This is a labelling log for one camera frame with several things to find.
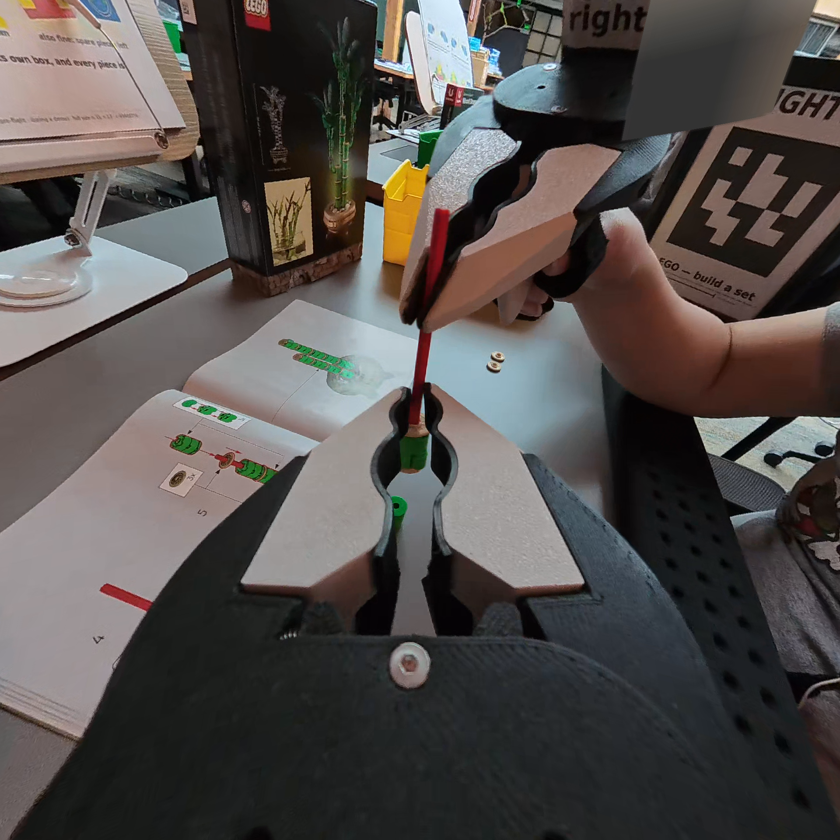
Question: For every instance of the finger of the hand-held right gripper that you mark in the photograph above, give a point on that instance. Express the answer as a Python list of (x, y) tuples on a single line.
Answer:
[(525, 236), (472, 164)]

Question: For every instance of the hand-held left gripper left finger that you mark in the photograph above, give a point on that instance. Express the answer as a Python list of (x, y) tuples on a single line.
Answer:
[(315, 525)]

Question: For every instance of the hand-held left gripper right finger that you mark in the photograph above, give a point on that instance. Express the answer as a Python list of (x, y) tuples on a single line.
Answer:
[(505, 525)]

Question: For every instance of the red toy rod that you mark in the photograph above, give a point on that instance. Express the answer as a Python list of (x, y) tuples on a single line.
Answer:
[(423, 358)]

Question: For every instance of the grey desk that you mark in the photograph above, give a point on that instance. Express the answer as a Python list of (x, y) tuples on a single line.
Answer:
[(525, 407)]

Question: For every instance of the person's right hand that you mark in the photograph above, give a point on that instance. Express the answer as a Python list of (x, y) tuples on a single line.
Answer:
[(649, 308)]

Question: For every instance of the green storage bin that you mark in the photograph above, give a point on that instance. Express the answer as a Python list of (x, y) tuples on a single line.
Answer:
[(430, 145)]

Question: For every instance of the small toy set box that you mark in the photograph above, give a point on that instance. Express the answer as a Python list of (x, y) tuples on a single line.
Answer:
[(459, 102)]

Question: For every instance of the green round brick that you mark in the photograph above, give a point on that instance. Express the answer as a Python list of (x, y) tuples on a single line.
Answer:
[(398, 512)]

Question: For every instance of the yellow storage bin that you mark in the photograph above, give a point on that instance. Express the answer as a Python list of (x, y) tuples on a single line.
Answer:
[(400, 216)]

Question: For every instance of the document stand with paper sheet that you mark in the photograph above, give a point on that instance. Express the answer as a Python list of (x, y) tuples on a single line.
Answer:
[(443, 39)]

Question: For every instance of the black perforated chair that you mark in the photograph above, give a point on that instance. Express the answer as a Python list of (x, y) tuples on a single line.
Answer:
[(676, 525)]

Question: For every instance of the open instruction booklet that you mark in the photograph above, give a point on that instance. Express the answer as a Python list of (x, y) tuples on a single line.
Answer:
[(98, 525)]

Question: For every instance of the black white marker sign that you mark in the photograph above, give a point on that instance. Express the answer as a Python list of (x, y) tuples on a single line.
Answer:
[(754, 197)]

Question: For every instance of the black office chair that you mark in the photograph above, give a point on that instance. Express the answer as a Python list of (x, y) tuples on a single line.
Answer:
[(748, 485)]

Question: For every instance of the black toy set box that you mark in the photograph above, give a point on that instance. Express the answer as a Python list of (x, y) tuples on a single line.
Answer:
[(223, 98)]

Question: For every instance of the wooden document stand white base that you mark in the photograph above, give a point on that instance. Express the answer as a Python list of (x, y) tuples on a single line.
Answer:
[(118, 282)]

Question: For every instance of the printed instruction paper sheet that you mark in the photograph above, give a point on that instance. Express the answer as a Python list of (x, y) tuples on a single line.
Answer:
[(65, 72)]

